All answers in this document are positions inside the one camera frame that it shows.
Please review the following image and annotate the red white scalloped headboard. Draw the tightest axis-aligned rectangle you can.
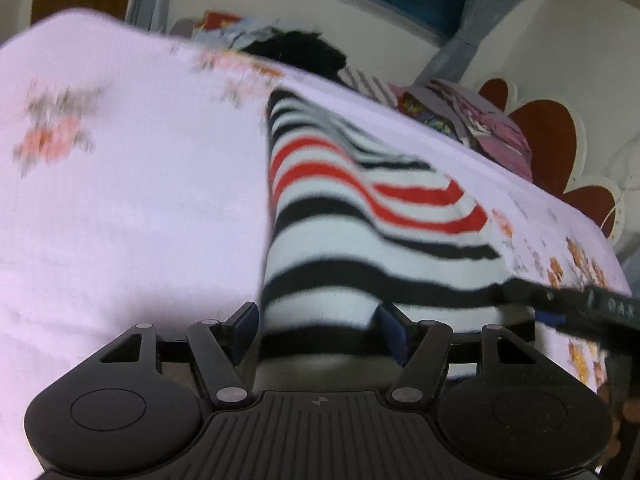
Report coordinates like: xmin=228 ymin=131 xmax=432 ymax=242
xmin=476 ymin=75 xmax=626 ymax=244

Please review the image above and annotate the white red black striped sweater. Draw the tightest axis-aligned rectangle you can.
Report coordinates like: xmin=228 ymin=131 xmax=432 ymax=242
xmin=255 ymin=89 xmax=535 ymax=391

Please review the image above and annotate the grey white striped mattress sheet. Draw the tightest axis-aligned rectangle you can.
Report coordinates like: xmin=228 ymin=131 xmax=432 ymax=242
xmin=338 ymin=65 xmax=397 ymax=108

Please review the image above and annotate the white grey patterned cloth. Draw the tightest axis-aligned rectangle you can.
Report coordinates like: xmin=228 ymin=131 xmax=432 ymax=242
xmin=169 ymin=11 xmax=281 ymax=50

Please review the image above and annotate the grey right curtain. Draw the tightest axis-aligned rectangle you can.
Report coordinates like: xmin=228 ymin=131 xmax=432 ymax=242
xmin=414 ymin=0 xmax=523 ymax=87

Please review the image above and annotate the pink grey folded bedding stack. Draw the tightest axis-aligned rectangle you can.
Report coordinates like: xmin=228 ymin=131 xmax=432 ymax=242
xmin=397 ymin=79 xmax=533 ymax=182

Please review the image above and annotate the white charging cable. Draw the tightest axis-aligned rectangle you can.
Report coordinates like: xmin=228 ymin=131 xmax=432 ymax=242
xmin=596 ymin=144 xmax=640 ymax=236

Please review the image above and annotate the colourful cartoon pillow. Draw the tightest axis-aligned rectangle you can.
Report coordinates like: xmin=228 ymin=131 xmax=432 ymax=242
xmin=397 ymin=92 xmax=456 ymax=138

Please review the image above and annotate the pink floral bed sheet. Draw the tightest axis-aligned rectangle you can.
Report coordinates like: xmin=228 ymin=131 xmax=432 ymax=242
xmin=1 ymin=10 xmax=628 ymax=479

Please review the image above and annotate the black garment pile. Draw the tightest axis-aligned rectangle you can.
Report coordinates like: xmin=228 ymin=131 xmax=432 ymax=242
xmin=242 ymin=30 xmax=347 ymax=84

